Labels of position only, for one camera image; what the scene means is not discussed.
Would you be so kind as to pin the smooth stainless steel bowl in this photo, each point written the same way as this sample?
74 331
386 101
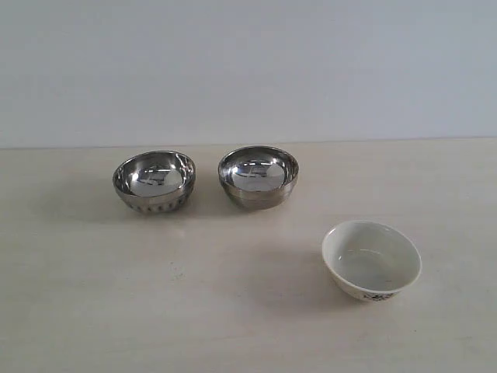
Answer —
258 177

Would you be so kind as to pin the ribbed stainless steel bowl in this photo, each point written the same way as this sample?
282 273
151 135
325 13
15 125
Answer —
155 182

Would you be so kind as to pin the white ceramic patterned bowl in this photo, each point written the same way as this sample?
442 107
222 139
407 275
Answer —
370 261

